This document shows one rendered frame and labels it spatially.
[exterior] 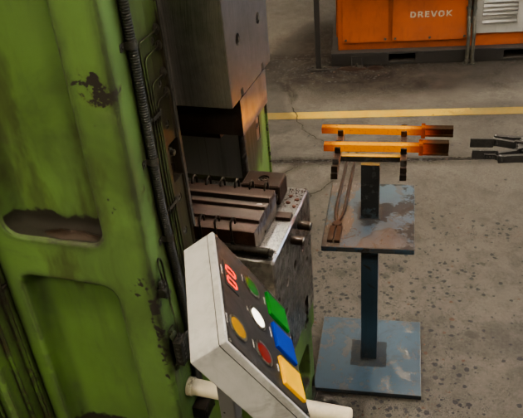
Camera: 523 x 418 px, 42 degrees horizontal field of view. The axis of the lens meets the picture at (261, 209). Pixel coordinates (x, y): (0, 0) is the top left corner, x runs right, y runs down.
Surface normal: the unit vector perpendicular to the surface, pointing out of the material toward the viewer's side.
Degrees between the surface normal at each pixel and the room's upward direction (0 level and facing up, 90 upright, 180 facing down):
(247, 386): 90
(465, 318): 0
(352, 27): 91
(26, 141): 89
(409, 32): 90
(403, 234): 0
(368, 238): 0
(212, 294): 30
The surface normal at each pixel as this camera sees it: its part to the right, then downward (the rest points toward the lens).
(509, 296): -0.08, -0.83
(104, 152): -0.30, 0.53
